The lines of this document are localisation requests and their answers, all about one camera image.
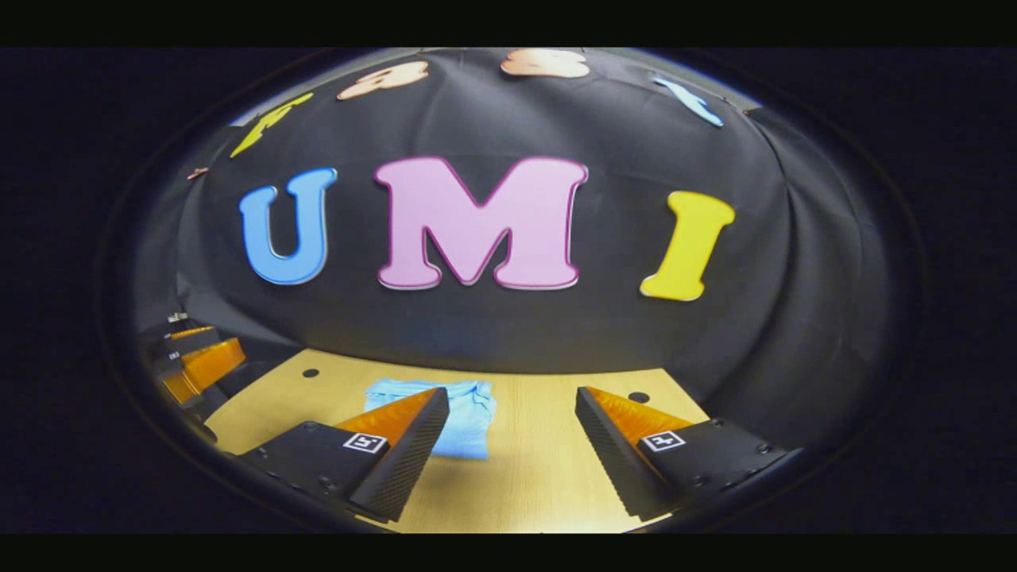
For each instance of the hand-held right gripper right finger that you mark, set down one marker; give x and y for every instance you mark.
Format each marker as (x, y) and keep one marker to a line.
(608, 453)

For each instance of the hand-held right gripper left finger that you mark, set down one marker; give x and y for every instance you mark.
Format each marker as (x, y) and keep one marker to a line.
(413, 457)

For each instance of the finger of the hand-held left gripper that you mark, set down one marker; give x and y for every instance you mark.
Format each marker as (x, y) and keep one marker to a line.
(206, 365)
(191, 334)

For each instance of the light blue T-shirt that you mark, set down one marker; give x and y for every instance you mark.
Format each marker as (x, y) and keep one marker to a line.
(473, 421)

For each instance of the black backdrop cloth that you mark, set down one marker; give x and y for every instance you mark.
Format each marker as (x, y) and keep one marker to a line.
(508, 334)

